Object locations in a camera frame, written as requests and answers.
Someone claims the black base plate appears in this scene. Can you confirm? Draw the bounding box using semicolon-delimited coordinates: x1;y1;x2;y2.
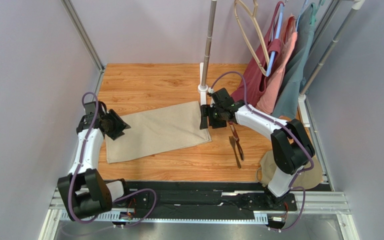
68;180;333;221

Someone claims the beige cloth napkin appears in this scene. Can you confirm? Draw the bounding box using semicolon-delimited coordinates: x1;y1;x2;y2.
105;101;212;164

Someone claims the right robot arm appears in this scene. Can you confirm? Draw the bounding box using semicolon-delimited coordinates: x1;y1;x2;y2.
200;88;315;205

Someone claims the beige baseball cap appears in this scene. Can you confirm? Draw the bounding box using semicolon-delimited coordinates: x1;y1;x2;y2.
257;150;323;190

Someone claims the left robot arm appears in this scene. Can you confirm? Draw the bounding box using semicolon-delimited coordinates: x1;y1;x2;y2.
57;101;130;222

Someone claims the teal shirt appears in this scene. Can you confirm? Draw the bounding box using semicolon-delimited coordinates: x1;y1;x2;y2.
271;2;319;119

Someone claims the left aluminium corner post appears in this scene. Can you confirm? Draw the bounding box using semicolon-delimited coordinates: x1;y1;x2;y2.
61;0;105;73

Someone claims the rack pole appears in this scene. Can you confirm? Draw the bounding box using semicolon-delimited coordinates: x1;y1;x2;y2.
299;0;365;100
199;0;217;90

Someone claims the right rack pole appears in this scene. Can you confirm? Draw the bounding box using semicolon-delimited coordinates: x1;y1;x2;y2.
299;0;365;100

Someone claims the pink shirt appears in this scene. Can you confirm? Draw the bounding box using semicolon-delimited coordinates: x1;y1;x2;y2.
256;15;298;115

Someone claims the aluminium frame rail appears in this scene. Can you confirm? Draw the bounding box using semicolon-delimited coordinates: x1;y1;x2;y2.
39;190;359;240

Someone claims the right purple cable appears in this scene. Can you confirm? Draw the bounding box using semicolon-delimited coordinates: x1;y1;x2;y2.
209;71;316;233

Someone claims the right aluminium corner post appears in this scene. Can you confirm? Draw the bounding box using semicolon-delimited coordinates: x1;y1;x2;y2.
297;0;340;78

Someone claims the right white rack foot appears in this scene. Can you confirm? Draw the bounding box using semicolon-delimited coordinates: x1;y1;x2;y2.
298;94;311;128

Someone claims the blue hanger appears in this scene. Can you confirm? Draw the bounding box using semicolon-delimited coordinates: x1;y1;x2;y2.
266;1;285;77

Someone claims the beige wooden hanger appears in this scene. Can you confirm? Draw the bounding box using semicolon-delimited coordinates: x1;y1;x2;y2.
233;0;268;77

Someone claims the maroon tank top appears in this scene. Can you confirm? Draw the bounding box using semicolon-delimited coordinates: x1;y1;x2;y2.
231;0;278;106

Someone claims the left rack pole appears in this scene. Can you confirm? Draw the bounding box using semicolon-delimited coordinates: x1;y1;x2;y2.
199;0;217;90

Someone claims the aluminium corner post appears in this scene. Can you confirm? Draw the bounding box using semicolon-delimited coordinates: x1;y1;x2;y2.
61;0;105;73
297;0;340;78

